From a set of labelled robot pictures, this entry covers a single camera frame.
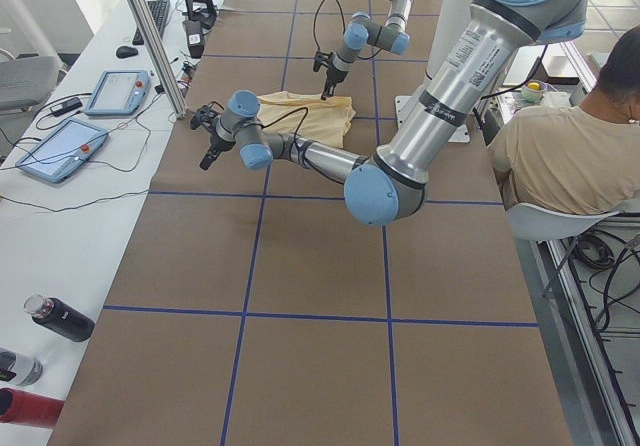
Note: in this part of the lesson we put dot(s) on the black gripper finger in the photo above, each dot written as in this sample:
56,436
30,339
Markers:
209,158
195,122
328,90

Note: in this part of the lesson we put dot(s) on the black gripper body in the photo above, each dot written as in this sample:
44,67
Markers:
332,77
217,142

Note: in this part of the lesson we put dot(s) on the cream long-sleeve graphic shirt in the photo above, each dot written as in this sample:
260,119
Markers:
326,121

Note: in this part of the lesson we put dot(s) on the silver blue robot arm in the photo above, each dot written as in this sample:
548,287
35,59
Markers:
361,31
392,182

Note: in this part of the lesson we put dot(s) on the far blue teach pendant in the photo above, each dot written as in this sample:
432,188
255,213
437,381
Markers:
118,93

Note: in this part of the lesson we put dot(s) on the blue teach pendant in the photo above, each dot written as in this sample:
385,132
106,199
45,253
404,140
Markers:
62,152
118,93

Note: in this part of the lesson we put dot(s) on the black computer mouse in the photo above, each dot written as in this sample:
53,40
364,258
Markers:
123,52

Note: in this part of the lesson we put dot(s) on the near blue teach pendant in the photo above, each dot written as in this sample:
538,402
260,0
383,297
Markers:
62,152

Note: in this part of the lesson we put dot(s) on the black water bottle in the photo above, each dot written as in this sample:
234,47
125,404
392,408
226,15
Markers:
58,317

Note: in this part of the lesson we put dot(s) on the white plastic chair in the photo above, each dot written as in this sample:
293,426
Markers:
534,223

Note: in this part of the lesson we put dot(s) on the person in beige shirt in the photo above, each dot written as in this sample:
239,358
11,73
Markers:
583,159

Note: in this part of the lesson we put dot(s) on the clear water bottle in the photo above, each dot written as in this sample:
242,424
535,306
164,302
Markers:
18,369

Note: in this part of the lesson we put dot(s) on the red bottle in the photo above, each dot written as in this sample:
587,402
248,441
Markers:
23,408

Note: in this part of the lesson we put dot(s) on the aluminium frame post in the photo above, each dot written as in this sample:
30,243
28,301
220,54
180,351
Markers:
155,47

